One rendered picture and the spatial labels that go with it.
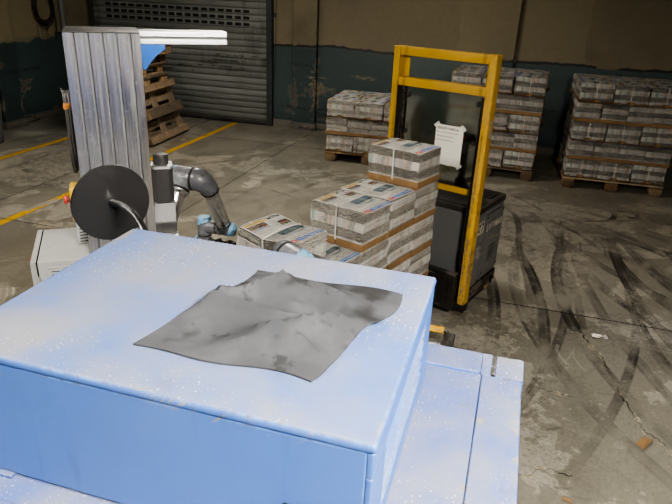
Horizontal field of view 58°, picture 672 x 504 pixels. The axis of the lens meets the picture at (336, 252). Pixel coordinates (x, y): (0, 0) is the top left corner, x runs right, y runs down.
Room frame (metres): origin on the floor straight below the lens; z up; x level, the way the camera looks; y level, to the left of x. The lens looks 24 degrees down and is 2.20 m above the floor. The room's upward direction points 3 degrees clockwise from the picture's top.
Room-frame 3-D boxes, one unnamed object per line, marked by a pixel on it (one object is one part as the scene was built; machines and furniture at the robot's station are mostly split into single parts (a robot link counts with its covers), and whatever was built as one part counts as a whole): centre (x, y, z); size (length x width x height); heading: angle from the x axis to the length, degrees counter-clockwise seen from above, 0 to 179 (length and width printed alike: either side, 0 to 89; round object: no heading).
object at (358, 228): (3.37, -0.07, 0.95); 0.38 x 0.29 x 0.23; 55
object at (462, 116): (4.22, -0.68, 1.28); 0.57 x 0.01 x 0.65; 55
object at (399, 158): (3.85, -0.42, 0.65); 0.39 x 0.30 x 1.29; 55
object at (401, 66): (4.39, -0.40, 0.97); 0.09 x 0.09 x 1.75; 55
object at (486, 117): (4.01, -0.94, 0.97); 0.09 x 0.09 x 1.75; 55
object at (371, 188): (3.60, -0.24, 1.06); 0.37 x 0.28 x 0.01; 55
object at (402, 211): (3.61, -0.24, 0.95); 0.38 x 0.29 x 0.23; 55
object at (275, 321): (0.78, 0.08, 1.78); 0.32 x 0.28 x 0.05; 74
